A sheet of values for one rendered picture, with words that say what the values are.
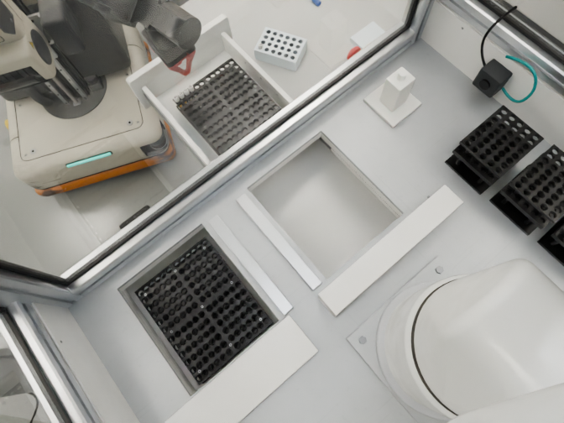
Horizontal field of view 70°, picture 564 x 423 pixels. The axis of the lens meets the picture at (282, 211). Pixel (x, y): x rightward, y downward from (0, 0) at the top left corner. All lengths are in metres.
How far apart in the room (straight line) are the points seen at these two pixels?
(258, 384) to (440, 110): 0.65
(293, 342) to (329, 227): 0.29
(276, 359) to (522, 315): 0.43
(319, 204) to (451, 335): 0.54
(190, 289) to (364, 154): 0.45
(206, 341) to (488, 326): 0.53
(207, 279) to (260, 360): 0.20
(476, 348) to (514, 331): 0.04
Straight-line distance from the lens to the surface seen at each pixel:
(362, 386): 0.77
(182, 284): 0.85
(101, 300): 0.85
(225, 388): 0.76
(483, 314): 0.45
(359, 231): 0.92
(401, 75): 0.85
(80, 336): 0.84
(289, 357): 0.75
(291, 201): 0.93
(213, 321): 0.83
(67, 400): 0.70
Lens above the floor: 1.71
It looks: 71 degrees down
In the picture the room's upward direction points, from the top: 8 degrees counter-clockwise
